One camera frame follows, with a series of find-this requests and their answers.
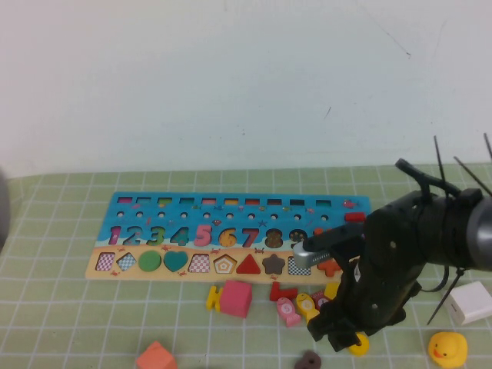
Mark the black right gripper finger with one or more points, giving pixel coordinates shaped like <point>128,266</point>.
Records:
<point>344,340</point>
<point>321,326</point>

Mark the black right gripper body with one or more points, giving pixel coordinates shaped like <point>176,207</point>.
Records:
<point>378,296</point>

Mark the yellow number six piece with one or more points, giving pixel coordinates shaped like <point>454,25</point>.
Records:
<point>361,346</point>

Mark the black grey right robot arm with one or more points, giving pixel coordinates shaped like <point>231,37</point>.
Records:
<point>480,238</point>

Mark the yellow pentagon piece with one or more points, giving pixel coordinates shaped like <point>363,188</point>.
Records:
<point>331,289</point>

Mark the brown number eight piece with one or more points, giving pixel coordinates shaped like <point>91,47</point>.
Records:
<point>301,362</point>

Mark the orange plus sign piece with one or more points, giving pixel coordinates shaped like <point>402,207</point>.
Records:
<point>328,270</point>

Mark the red number seven piece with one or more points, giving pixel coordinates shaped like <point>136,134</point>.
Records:
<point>274,292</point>

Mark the brown star piece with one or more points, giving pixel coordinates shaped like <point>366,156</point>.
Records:
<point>274,264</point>

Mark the red minus sign piece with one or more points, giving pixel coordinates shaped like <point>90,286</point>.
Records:
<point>351,217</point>

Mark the orange number ten piece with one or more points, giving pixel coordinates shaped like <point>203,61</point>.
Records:
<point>317,230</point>

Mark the red triangle piece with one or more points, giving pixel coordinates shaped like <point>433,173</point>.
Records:
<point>248,267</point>

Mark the yellow equals sign piece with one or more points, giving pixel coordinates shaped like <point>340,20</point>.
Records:
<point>212,298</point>

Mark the pink number five piece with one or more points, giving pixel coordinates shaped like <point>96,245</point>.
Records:
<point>200,230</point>

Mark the teal heart piece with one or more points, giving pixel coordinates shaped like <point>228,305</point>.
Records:
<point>175,260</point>

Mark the blue wooden puzzle board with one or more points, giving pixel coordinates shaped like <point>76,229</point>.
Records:
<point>196,221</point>

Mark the green circle piece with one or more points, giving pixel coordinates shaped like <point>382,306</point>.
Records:
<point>150,261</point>

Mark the yellow wooden fish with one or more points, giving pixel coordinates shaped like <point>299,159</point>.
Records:
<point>306,304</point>

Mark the red wooden fish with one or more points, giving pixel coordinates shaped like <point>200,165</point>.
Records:
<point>319,298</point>

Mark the pink wooden fish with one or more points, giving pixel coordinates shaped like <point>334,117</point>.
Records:
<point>287,309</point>

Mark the yellow rubber duck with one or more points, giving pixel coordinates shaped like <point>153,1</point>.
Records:
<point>449,346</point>

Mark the pink cube block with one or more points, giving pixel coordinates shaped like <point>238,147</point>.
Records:
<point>235,298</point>

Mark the white plastic box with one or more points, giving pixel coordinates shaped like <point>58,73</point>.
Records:
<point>471,301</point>

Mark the orange cube block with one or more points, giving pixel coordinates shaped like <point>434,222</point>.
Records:
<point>153,357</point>

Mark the green checkered tablecloth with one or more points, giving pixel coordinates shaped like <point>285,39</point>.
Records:
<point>57,307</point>

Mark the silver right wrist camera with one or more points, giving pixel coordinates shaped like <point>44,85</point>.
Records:
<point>307,257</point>

